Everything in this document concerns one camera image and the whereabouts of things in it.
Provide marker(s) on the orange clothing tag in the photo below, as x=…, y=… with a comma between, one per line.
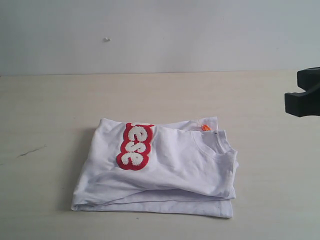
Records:
x=205, y=127

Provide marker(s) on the white t-shirt red lettering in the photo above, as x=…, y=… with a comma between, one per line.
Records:
x=173, y=168

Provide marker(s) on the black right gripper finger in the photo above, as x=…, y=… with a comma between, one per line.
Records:
x=307, y=103

